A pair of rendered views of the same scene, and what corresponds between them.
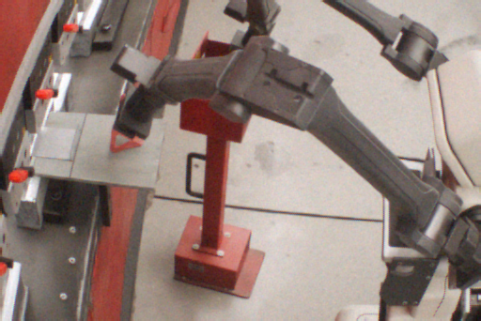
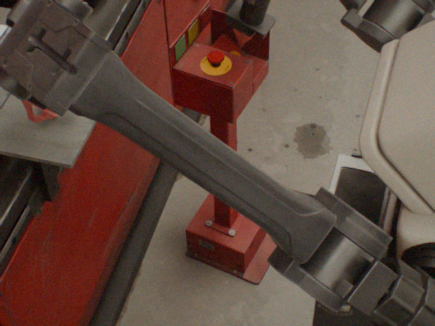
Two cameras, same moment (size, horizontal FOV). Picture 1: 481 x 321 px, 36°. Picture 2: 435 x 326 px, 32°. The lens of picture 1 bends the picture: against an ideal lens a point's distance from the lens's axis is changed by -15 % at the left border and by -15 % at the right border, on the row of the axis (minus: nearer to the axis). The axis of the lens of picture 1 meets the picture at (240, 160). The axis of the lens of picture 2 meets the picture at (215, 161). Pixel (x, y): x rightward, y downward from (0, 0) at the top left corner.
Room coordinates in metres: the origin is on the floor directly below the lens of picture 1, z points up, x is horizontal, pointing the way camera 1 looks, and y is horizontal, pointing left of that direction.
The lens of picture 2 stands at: (0.32, -0.33, 1.93)
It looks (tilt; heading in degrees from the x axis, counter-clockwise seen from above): 49 degrees down; 18
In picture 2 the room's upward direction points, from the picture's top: 2 degrees counter-clockwise
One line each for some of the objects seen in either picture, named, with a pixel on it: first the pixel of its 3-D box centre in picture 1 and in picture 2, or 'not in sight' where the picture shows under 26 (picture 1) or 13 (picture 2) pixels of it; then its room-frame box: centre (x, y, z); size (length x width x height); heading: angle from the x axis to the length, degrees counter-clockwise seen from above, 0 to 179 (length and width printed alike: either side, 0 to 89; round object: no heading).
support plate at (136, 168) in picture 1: (97, 147); (22, 115); (1.11, 0.28, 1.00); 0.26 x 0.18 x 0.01; 90
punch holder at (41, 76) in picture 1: (25, 82); not in sight; (1.09, 0.43, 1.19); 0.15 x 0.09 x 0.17; 0
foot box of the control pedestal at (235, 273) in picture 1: (220, 255); (235, 234); (1.60, 0.03, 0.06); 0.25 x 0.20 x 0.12; 79
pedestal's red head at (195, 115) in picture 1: (223, 84); (221, 61); (1.60, 0.06, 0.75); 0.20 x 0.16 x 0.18; 169
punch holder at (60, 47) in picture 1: (52, 21); not in sight; (1.29, 0.43, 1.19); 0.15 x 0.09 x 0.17; 0
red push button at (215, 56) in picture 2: not in sight; (215, 61); (1.56, 0.06, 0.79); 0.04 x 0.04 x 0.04
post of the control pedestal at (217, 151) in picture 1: (215, 182); (224, 160); (1.60, 0.06, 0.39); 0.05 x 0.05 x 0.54; 79
